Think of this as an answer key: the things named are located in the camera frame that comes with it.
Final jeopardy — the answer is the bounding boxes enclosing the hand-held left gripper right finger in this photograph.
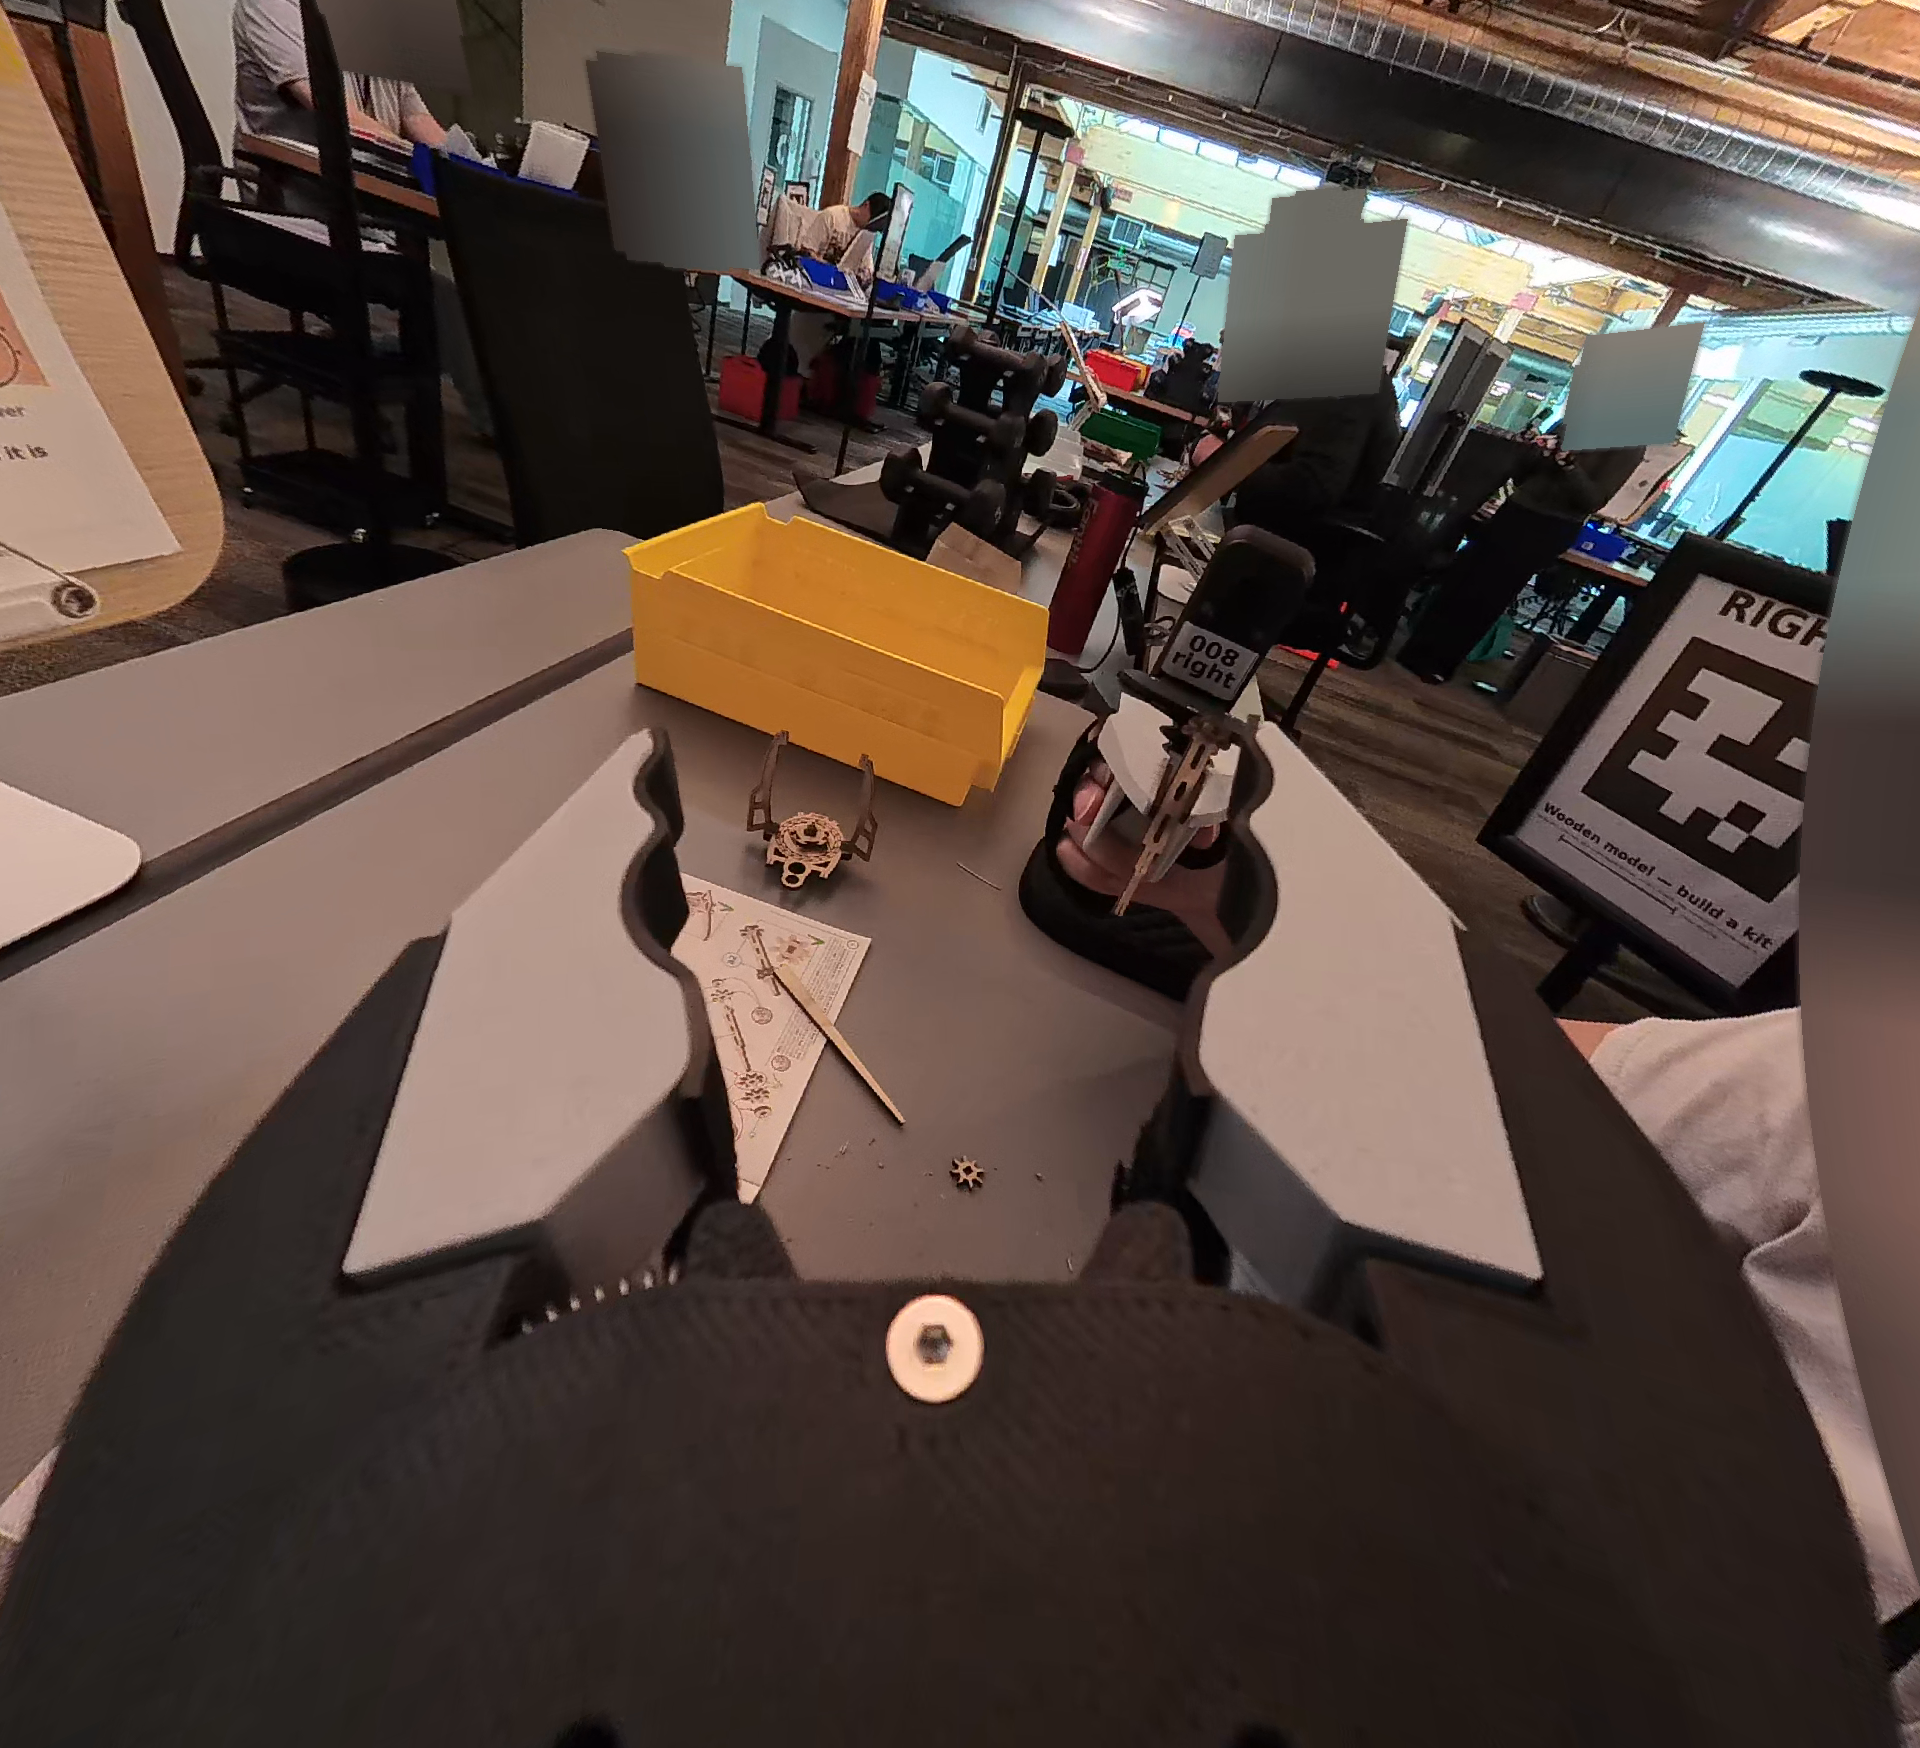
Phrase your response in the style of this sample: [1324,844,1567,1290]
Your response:
[1177,721,1547,1310]

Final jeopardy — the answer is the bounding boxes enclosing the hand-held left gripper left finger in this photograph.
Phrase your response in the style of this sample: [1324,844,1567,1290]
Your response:
[342,729,743,1296]

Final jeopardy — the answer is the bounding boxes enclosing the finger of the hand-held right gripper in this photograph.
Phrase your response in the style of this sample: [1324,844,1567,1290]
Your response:
[1177,729,1248,859]
[1083,710,1194,867]

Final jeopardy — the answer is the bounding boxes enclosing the thin tapered wooden stick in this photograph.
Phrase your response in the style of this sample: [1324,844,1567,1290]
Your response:
[753,931,908,1129]

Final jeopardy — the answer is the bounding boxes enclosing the wooden model gear assembly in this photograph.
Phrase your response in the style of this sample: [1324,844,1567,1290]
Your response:
[742,730,881,892]

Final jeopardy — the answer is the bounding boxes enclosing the person's right forearm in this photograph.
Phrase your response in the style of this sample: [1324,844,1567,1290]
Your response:
[1559,1004,1895,1614]

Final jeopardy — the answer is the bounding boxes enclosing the person's right hand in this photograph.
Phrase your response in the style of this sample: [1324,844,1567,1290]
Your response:
[1054,816,1239,948]

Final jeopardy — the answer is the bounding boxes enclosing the maroon water bottle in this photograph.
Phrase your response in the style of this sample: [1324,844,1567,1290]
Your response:
[1048,472,1150,665]

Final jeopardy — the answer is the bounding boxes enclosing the paper instruction sheet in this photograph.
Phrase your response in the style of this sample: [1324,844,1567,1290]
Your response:
[671,874,874,1203]

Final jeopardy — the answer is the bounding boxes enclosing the yellow plastic bin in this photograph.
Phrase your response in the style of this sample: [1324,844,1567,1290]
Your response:
[622,503,1051,807]

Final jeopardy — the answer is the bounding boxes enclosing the black dumbbell rack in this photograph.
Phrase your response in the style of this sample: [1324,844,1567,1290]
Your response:
[876,321,1076,559]

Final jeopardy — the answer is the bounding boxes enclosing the black framed tag sign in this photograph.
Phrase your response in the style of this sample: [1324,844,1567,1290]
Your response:
[1477,529,1839,1019]

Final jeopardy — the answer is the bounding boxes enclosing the black floor stand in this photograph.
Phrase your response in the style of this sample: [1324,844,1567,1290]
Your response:
[281,0,459,614]

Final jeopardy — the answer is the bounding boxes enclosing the white sign stand base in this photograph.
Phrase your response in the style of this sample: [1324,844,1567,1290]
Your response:
[0,779,143,953]

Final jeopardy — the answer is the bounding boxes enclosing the black floor lamp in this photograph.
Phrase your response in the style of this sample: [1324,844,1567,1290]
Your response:
[1710,369,1887,547]

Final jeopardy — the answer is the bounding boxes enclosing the black partition panel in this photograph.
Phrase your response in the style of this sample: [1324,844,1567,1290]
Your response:
[431,149,726,549]

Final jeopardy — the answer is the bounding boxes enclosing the wooden sign board with paper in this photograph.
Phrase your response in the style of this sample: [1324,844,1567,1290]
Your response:
[0,8,228,659]

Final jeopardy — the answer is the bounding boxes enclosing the black office chair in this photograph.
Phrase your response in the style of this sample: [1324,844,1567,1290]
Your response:
[113,0,451,536]

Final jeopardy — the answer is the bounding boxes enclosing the black wrist strap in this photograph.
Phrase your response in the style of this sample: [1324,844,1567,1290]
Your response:
[1019,856,1221,1003]

